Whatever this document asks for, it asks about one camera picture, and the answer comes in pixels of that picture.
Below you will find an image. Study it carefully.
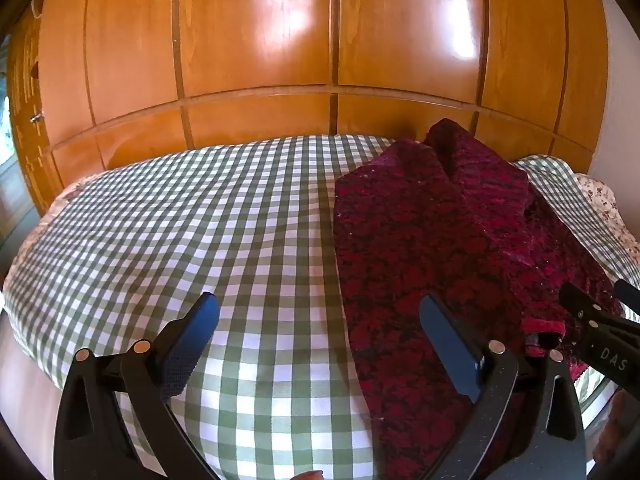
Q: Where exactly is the red floral knit garment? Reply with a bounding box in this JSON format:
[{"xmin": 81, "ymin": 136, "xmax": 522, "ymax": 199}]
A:
[{"xmin": 334, "ymin": 119, "xmax": 620, "ymax": 479}]

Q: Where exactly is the person right hand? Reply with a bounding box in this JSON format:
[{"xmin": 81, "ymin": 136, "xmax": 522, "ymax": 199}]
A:
[{"xmin": 593, "ymin": 390, "xmax": 639, "ymax": 464}]

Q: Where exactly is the green checked bed cover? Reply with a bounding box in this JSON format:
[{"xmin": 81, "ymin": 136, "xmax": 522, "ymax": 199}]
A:
[{"xmin": 4, "ymin": 136, "xmax": 639, "ymax": 479}]

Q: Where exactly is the floral pink bedsheet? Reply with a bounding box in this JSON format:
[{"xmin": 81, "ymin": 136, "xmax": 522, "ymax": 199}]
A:
[{"xmin": 576, "ymin": 174, "xmax": 639, "ymax": 260}]

